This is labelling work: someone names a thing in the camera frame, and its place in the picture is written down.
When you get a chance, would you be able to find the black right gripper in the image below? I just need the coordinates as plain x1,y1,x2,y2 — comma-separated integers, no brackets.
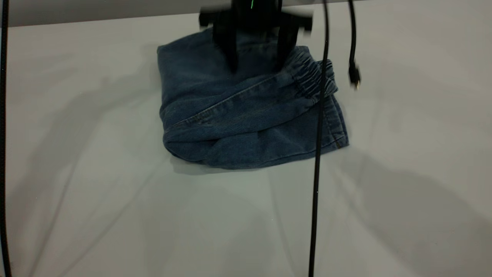
200,0,314,73

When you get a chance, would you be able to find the blue denim jeans basketball print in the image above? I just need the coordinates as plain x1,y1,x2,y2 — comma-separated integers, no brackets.
157,27,349,170

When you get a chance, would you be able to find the black braided cable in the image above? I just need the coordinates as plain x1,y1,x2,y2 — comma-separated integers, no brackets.
307,0,332,277
0,0,13,277

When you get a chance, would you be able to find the black cable with usb plug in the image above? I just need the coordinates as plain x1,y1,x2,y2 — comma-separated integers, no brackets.
347,0,362,91

